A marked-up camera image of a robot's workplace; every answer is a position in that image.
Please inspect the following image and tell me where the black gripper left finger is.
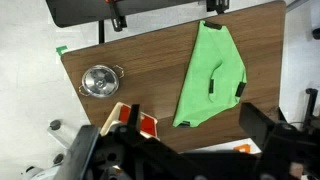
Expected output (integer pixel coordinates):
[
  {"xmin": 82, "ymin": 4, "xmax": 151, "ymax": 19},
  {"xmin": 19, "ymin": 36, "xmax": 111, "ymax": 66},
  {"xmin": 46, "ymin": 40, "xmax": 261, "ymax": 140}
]
[{"xmin": 63, "ymin": 124, "xmax": 102, "ymax": 180}]

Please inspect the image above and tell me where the grey office chair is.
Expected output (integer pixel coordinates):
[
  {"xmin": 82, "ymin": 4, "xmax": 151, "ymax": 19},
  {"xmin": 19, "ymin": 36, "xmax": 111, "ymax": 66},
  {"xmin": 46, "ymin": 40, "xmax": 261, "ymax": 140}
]
[{"xmin": 304, "ymin": 87, "xmax": 320, "ymax": 134}]

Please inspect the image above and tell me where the white office chair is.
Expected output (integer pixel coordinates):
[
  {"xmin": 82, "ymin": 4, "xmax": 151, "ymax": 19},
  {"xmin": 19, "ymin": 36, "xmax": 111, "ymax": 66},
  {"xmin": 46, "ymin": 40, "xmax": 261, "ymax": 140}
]
[{"xmin": 24, "ymin": 119, "xmax": 74, "ymax": 180}]

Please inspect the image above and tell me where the wooden box with red drawer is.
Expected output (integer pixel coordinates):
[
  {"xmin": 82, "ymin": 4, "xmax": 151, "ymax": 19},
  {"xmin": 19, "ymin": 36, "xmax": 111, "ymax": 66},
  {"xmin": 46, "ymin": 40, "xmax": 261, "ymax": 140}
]
[{"xmin": 99, "ymin": 101, "xmax": 160, "ymax": 141}]

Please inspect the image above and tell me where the steel pot with lid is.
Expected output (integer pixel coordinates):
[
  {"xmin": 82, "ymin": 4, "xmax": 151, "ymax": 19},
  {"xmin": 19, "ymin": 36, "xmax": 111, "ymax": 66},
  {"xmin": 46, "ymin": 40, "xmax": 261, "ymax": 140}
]
[{"xmin": 78, "ymin": 64, "xmax": 125, "ymax": 99}]

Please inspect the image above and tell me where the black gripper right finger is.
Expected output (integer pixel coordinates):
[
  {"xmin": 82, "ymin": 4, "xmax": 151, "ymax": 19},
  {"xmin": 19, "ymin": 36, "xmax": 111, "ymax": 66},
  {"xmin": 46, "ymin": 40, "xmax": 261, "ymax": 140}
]
[{"xmin": 238, "ymin": 102, "xmax": 278, "ymax": 150}]

